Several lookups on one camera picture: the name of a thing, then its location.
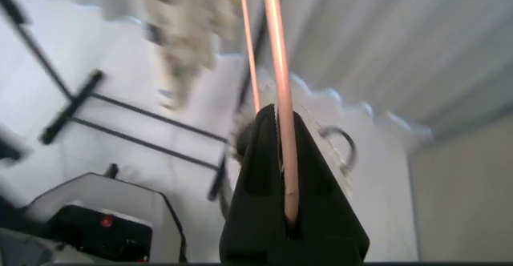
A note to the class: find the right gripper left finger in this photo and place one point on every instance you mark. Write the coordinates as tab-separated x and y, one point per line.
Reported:
252	226

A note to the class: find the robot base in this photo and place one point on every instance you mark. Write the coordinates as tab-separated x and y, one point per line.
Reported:
120	202

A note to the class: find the black clothes rack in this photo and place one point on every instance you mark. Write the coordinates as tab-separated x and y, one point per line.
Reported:
71	106

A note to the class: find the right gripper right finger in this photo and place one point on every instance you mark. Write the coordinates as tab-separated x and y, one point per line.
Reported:
324	226

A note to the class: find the white laundry basket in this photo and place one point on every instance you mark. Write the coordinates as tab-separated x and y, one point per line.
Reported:
348	135

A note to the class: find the cream printed garment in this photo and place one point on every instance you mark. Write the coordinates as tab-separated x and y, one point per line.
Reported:
188	33

